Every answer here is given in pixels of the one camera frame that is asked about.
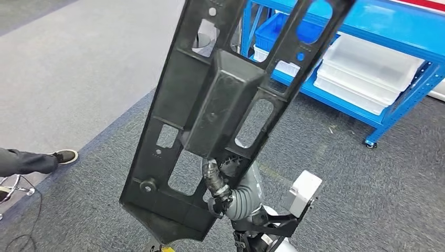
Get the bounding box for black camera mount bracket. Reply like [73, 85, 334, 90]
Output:
[232, 196, 315, 240]

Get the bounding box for blue plastic bin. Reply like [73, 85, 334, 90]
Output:
[255, 12, 327, 53]

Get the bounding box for stacked translucent plastic bins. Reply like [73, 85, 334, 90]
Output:
[313, 33, 426, 116]

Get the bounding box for black floor cable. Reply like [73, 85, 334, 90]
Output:
[3, 175, 43, 252]

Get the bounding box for person's leg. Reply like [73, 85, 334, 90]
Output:
[0, 148, 59, 178]

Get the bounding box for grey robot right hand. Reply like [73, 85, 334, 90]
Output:
[202, 154, 245, 219]

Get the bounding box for white plastic bin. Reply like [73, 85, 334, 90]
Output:
[253, 44, 301, 78]

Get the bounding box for blue metal shelf rack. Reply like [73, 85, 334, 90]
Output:
[240, 0, 445, 150]

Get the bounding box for chrome chair base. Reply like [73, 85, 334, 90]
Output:
[0, 174, 36, 223]

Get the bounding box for red barrier belt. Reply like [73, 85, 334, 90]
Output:
[399, 0, 445, 13]

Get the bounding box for person's foot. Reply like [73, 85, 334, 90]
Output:
[48, 149, 79, 165]

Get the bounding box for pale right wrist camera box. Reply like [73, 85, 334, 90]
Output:
[283, 170, 323, 218]

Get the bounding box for black plastic plate bracket part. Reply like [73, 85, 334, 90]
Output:
[119, 0, 357, 246]

